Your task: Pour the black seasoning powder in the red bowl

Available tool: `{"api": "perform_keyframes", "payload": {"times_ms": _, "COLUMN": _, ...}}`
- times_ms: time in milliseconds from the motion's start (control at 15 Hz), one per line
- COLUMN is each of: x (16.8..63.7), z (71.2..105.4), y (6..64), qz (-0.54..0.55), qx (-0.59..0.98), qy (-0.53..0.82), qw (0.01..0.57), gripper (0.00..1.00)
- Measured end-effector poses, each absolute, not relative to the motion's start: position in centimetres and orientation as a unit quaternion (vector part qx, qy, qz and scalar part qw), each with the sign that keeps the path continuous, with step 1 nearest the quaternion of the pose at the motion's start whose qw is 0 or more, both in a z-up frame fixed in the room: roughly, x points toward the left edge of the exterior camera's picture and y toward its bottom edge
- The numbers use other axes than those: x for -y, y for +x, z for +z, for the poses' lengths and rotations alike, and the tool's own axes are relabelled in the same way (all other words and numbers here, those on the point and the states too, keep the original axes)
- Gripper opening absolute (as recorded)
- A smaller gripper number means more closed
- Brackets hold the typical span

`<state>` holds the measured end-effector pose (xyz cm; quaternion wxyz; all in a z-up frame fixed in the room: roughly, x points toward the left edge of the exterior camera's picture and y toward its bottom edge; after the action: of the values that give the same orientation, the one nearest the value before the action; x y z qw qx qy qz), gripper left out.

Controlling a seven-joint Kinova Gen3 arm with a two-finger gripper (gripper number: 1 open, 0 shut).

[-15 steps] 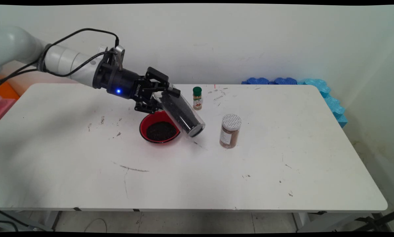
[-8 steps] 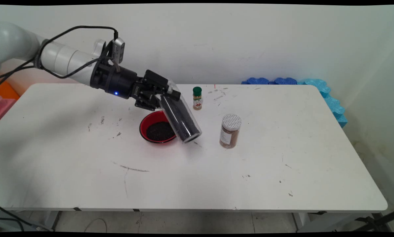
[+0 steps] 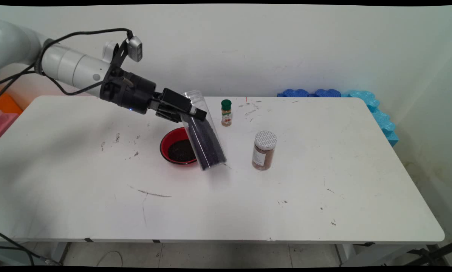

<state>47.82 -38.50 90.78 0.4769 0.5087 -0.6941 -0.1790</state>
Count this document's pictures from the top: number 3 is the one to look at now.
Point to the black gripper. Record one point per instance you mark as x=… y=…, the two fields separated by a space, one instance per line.
x=129 y=92

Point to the small spice bottle green cap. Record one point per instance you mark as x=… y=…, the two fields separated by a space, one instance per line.
x=226 y=115

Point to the red bowl with black seeds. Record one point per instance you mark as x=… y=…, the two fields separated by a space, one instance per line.
x=166 y=145

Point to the orange box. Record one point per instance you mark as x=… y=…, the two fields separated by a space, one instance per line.
x=6 y=104

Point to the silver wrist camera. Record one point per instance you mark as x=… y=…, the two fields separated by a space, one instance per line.
x=135 y=49

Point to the dark blue foam piece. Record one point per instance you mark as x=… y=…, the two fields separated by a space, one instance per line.
x=294 y=93
x=327 y=93

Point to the brown spice jar patterned lid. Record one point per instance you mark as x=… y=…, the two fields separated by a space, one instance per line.
x=263 y=155

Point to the white table leg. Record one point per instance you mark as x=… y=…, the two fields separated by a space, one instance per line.
x=61 y=251
x=346 y=253

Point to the clear jar with black seeds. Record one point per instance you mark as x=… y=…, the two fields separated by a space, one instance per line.
x=209 y=147

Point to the long black tape strip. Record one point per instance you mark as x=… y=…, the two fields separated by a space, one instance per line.
x=364 y=244

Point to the black stand leg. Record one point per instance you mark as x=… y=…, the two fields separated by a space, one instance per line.
x=434 y=252

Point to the light blue foam piece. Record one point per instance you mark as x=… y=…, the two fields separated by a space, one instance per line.
x=379 y=113

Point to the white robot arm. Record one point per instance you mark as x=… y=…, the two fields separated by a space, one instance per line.
x=67 y=66

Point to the pink box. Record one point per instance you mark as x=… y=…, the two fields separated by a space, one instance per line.
x=3 y=124

